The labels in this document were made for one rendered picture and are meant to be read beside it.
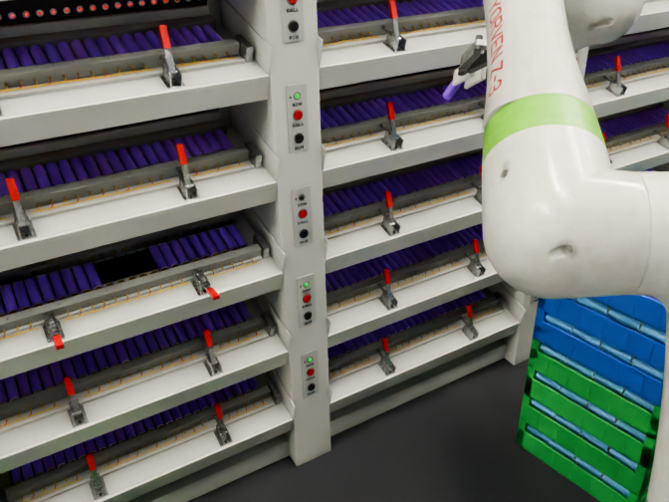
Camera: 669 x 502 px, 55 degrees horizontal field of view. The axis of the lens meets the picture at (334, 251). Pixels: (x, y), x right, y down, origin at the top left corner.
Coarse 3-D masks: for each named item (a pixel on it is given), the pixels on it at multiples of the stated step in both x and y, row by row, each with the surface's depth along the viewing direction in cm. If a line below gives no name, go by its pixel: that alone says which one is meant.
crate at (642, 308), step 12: (600, 300) 126; (612, 300) 124; (624, 300) 122; (636, 300) 120; (648, 300) 118; (624, 312) 123; (636, 312) 121; (648, 312) 119; (660, 312) 117; (648, 324) 120; (660, 324) 118
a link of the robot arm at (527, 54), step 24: (504, 0) 73; (528, 0) 71; (552, 0) 72; (504, 24) 71; (528, 24) 69; (552, 24) 69; (504, 48) 68; (528, 48) 66; (552, 48) 66; (504, 72) 66; (528, 72) 64; (552, 72) 63; (576, 72) 65; (504, 96) 63; (528, 96) 62; (576, 96) 61
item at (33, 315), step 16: (224, 256) 125; (240, 256) 126; (256, 256) 129; (160, 272) 120; (176, 272) 121; (192, 272) 123; (224, 272) 124; (112, 288) 116; (128, 288) 117; (144, 288) 119; (160, 288) 119; (48, 304) 112; (64, 304) 112; (80, 304) 113; (96, 304) 115; (0, 320) 108; (16, 320) 108; (32, 320) 110; (64, 320) 111
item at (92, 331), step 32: (256, 224) 133; (192, 288) 122; (224, 288) 123; (256, 288) 126; (96, 320) 113; (128, 320) 114; (160, 320) 118; (0, 352) 106; (32, 352) 107; (64, 352) 111
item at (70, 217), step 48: (48, 144) 111; (96, 144) 115; (144, 144) 118; (192, 144) 120; (240, 144) 125; (0, 192) 104; (48, 192) 105; (96, 192) 109; (144, 192) 111; (192, 192) 113; (240, 192) 115; (0, 240) 99; (48, 240) 101; (96, 240) 106
